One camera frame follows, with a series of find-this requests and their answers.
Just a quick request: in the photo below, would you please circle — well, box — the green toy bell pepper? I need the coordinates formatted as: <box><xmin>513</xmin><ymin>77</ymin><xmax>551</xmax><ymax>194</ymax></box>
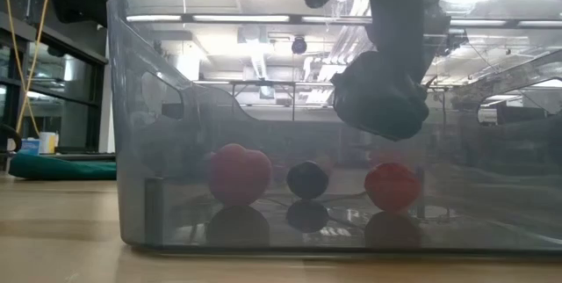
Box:
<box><xmin>331</xmin><ymin>49</ymin><xmax>430</xmax><ymax>142</ymax></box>

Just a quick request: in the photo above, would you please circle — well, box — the red toy cherry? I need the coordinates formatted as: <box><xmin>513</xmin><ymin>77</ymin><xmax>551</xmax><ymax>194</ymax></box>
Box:
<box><xmin>363</xmin><ymin>162</ymin><xmax>422</xmax><ymax>213</ymax></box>

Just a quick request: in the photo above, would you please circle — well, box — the dark plum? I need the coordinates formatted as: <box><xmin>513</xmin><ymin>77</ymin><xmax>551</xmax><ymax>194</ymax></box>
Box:
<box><xmin>285</xmin><ymin>160</ymin><xmax>329</xmax><ymax>200</ymax></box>

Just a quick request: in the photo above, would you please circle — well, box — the grey translucent plastic tupperware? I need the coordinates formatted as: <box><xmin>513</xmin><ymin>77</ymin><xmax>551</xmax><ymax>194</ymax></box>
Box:
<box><xmin>106</xmin><ymin>0</ymin><xmax>562</xmax><ymax>258</ymax></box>

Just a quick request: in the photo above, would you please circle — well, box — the white cup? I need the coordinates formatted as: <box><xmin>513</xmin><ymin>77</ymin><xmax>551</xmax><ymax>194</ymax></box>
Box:
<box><xmin>38</xmin><ymin>131</ymin><xmax>60</xmax><ymax>156</ymax></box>

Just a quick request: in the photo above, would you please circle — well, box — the blue box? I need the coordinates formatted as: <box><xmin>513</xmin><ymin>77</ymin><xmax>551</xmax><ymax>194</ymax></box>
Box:
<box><xmin>19</xmin><ymin>138</ymin><xmax>41</xmax><ymax>156</ymax></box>

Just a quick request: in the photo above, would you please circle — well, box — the dark green cloth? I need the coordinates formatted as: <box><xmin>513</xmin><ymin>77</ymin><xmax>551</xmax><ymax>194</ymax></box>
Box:
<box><xmin>7</xmin><ymin>153</ymin><xmax>118</xmax><ymax>182</ymax></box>

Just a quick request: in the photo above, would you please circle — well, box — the yellow cable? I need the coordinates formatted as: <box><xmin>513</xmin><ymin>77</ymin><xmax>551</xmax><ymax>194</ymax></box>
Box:
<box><xmin>0</xmin><ymin>0</ymin><xmax>54</xmax><ymax>137</ymax></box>

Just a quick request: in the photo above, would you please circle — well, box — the black curved cable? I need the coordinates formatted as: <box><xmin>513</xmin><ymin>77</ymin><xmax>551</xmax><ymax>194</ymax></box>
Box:
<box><xmin>0</xmin><ymin>123</ymin><xmax>23</xmax><ymax>153</ymax></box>

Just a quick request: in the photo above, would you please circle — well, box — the black metal rig frame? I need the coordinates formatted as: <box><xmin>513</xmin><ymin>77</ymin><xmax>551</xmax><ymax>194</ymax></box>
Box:
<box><xmin>43</xmin><ymin>152</ymin><xmax>118</xmax><ymax>163</ymax></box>

